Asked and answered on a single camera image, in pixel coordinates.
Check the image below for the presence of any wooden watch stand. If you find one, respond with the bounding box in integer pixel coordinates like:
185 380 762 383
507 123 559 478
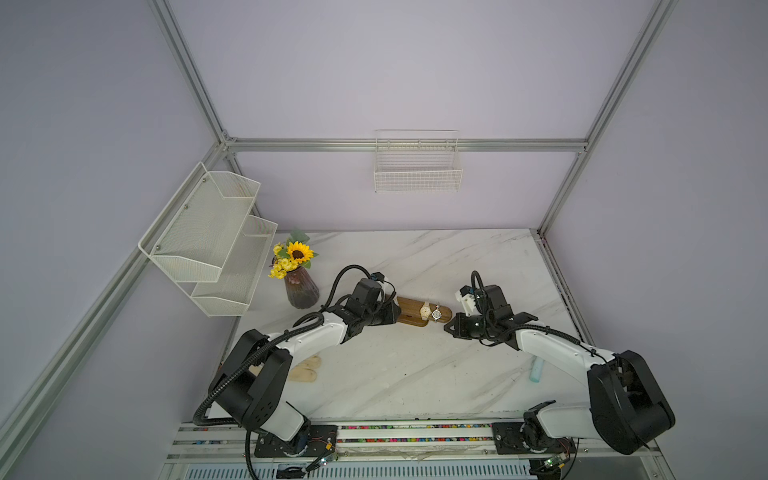
396 296 453 327

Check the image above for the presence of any cream strap wrist watch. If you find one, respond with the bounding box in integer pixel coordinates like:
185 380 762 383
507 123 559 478
419 302 432 321

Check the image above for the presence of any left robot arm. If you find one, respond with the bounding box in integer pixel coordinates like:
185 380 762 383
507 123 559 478
193 264 401 479

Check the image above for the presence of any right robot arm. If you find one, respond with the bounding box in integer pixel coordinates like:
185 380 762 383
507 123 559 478
444 272 676 455

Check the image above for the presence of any purple glass vase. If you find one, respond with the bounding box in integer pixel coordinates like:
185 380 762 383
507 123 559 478
284 267 319 310

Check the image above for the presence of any yellow sunflower bouquet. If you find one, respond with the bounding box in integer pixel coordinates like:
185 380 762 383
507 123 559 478
269 229 317 279

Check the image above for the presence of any lower white mesh shelf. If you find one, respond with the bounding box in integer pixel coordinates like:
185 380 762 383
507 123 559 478
190 215 278 317

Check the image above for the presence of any white mesh shelf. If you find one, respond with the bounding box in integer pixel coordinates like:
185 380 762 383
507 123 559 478
138 163 260 283
190 215 278 317

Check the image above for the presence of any upper white mesh shelf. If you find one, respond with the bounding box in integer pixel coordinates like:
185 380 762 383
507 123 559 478
138 163 260 283

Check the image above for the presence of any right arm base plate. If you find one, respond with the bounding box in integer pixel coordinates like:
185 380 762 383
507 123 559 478
491 422 576 455

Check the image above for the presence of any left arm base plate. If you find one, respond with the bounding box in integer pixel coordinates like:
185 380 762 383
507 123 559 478
253 424 339 458

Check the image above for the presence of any white perforated cable tray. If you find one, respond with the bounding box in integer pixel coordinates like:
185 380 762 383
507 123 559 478
182 460 535 480

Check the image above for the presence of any white wire wall basket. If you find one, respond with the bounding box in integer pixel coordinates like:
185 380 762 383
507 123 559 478
373 129 463 193

